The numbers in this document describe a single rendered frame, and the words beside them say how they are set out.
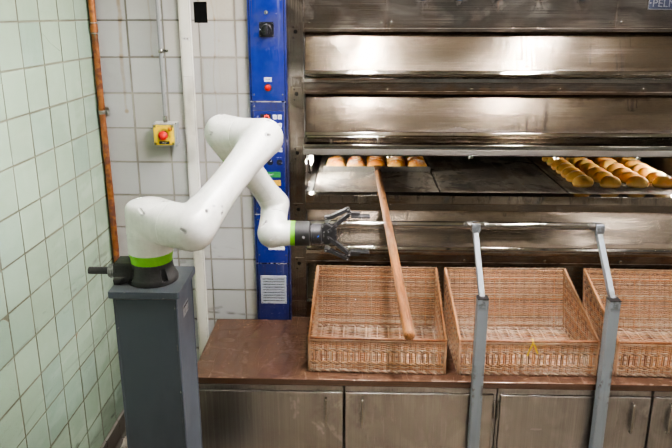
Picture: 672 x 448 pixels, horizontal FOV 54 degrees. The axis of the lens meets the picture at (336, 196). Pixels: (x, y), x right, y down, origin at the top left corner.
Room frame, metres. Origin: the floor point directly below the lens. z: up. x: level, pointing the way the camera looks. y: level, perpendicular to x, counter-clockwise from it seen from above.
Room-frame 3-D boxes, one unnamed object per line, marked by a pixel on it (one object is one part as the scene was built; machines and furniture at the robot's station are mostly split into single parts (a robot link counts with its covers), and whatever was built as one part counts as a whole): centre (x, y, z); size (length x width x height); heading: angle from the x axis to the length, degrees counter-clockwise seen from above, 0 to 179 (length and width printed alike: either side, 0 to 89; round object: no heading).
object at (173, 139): (2.83, 0.74, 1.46); 0.10 x 0.07 x 0.10; 88
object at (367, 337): (2.58, -0.17, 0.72); 0.56 x 0.49 x 0.28; 87
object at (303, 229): (2.30, 0.12, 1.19); 0.12 x 0.06 x 0.09; 179
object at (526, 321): (2.56, -0.76, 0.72); 0.56 x 0.49 x 0.28; 89
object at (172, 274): (1.84, 0.60, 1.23); 0.26 x 0.15 x 0.06; 89
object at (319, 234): (2.29, 0.04, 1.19); 0.09 x 0.07 x 0.08; 89
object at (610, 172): (3.25, -1.36, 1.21); 0.61 x 0.48 x 0.06; 178
